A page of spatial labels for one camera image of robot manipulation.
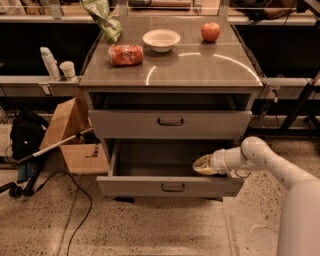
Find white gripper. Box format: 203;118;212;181
193;149;231;176

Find grey drawer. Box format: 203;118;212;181
89;92;252;140
97;139;244;198

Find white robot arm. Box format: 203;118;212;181
192;136;320;256

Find grey drawer cabinet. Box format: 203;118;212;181
79;14;265;203

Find grey top drawer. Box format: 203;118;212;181
89;92;252;140

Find brown cardboard box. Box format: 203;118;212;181
40;90;109;175

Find white and black pole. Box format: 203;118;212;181
16;128;93;166

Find white bowl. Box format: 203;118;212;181
143;29;180;53

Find red apple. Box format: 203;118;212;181
201;22;220;43

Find orange snack bag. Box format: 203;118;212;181
108;45;143;66

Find white paper cup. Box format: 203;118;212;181
59;61;77;82

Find black backpack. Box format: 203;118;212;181
10;110;49;160

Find white bottle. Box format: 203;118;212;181
40;47;61;81

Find green chip bag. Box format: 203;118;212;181
81;0;122;45

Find black headphones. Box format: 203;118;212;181
0;182;23;198

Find small black cable loop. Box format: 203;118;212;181
234;169;252;179

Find black floor cable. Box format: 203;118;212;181
34;170;94;256

